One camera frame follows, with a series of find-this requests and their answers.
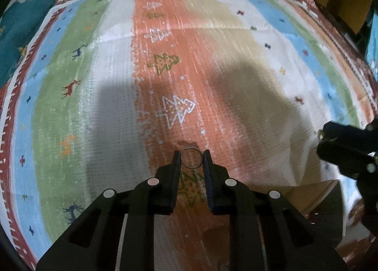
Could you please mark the wooden jewelry box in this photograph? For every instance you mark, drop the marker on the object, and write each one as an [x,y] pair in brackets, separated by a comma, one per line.
[319,197]

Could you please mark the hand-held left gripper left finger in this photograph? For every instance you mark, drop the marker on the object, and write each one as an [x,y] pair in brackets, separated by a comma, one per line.
[174,176]

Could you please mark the light blue packet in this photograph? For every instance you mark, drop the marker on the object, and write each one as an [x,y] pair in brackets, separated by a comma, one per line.
[372,49]

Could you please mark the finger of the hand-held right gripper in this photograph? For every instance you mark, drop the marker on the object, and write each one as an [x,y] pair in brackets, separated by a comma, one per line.
[342,158]
[342,133]

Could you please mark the teal cloth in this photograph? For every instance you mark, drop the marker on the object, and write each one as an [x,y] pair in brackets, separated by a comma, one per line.
[20,23]

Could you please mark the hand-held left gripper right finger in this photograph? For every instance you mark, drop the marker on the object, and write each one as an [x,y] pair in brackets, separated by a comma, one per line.
[208,179]

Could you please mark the striped printed mat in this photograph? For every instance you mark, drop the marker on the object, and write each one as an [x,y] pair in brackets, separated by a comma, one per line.
[88,82]

